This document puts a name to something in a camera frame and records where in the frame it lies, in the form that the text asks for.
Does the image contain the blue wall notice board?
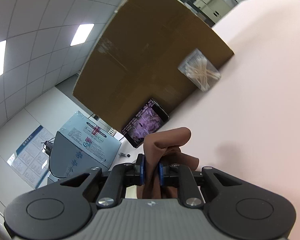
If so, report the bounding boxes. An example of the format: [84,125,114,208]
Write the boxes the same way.
[7,125,53,189]

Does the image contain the clear jar of cotton swabs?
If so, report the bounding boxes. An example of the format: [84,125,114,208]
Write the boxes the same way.
[178,48,221,92]

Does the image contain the black power adapter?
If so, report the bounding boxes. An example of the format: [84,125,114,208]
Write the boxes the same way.
[42,140,54,156]

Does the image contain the black smartphone showing video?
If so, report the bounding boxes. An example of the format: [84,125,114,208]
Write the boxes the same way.
[121,98,169,148]

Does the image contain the large brown cardboard box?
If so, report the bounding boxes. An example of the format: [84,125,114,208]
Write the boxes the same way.
[73,0,233,131]

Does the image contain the black pen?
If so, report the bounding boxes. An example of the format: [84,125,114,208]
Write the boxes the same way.
[119,153,130,158]

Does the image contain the light blue tissue carton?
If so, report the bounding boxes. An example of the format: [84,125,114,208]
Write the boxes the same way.
[49,111,121,179]

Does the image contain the brown cleaning cloth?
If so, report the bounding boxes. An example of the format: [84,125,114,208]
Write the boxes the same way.
[136,127,199,199]

